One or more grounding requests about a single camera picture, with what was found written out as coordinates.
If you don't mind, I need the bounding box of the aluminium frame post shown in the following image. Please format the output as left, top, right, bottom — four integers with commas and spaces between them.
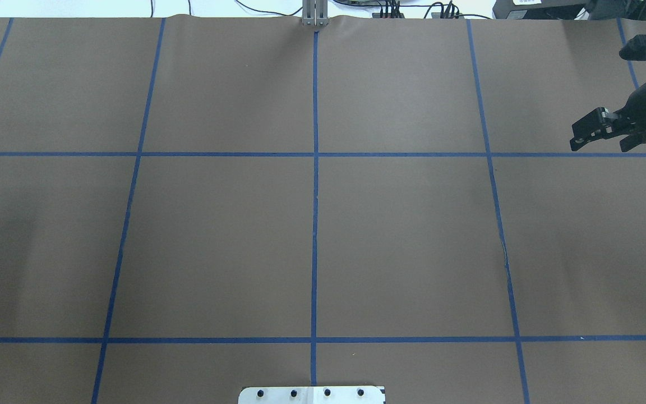
301, 0, 330, 27

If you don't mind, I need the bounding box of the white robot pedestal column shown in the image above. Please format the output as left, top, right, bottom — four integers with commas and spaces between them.
238, 385, 386, 403

